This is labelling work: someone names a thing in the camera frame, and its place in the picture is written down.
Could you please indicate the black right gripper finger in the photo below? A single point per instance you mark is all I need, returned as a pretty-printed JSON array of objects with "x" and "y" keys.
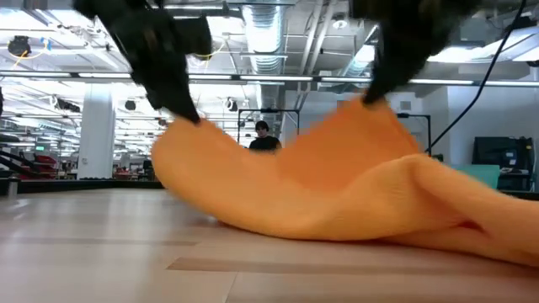
[{"x": 387, "y": 76}]

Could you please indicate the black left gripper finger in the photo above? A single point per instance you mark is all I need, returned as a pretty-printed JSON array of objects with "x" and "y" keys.
[{"x": 172, "y": 101}]

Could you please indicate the orange microfiber towel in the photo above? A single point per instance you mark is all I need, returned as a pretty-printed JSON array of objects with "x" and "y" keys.
[{"x": 316, "y": 189}]

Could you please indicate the teal plastic basket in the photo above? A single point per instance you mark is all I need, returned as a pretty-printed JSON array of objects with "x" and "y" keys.
[{"x": 480, "y": 174}]

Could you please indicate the white square pillar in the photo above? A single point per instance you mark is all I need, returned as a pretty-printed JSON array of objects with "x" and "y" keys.
[{"x": 96, "y": 126}]

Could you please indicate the long LED light bar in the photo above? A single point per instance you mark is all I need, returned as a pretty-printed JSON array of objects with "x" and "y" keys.
[{"x": 252, "y": 78}]

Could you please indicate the person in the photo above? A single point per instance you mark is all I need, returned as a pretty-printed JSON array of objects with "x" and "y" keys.
[{"x": 264, "y": 141}]

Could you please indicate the black equipment screen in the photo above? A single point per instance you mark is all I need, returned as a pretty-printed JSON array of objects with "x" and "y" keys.
[{"x": 501, "y": 153}]

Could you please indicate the silver smooth ceiling duct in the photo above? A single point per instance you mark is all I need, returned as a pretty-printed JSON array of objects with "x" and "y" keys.
[{"x": 358, "y": 63}]

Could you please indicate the black gantry frame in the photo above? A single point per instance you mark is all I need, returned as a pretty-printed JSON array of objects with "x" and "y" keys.
[
  {"x": 414, "y": 115},
  {"x": 269, "y": 110}
]

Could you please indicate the silver ribbed ceiling duct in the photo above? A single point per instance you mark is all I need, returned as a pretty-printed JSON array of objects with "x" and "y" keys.
[{"x": 263, "y": 33}]

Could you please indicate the black aluminium table frame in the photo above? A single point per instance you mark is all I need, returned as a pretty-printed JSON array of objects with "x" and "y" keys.
[{"x": 84, "y": 185}]

